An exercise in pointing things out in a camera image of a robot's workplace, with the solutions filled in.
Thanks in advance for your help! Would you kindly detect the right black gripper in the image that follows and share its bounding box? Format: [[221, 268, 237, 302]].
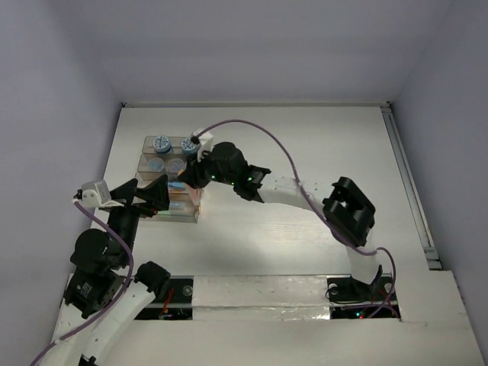
[[179, 145, 237, 188]]

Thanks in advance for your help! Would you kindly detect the clear paperclip jar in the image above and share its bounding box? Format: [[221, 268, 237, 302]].
[[166, 158, 186, 174], [146, 157, 165, 172]]

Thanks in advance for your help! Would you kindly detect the blue highlighter with cap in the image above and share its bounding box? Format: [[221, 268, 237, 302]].
[[168, 181, 185, 190]]

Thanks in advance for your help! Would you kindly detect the blue lid jar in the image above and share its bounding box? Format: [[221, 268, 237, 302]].
[[152, 135, 172, 154], [180, 137, 200, 155]]

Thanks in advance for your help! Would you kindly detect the orange highlighter pen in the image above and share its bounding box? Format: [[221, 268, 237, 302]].
[[185, 185, 202, 206]]

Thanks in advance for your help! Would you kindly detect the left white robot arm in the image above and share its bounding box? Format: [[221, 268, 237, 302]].
[[32, 175, 171, 365]]

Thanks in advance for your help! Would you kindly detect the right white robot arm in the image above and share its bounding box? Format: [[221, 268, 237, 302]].
[[178, 137, 382, 299]]

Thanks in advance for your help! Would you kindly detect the blue lid jar in bin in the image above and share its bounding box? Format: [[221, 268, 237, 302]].
[[152, 135, 172, 154]]

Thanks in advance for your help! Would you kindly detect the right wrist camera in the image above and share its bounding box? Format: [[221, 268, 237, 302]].
[[190, 128, 214, 161]]

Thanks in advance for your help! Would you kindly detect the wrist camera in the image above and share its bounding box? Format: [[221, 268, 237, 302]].
[[190, 128, 214, 161], [72, 180, 123, 209]]

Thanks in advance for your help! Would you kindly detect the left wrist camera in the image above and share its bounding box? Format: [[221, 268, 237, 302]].
[[72, 180, 123, 209]]

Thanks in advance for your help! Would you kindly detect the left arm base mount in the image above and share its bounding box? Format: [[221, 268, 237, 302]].
[[135, 277, 194, 321]]

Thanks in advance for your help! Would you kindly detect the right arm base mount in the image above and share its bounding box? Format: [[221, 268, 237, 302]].
[[325, 274, 400, 319]]

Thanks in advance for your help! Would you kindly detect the aluminium rail right edge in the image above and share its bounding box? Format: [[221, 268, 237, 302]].
[[380, 106, 443, 271]]

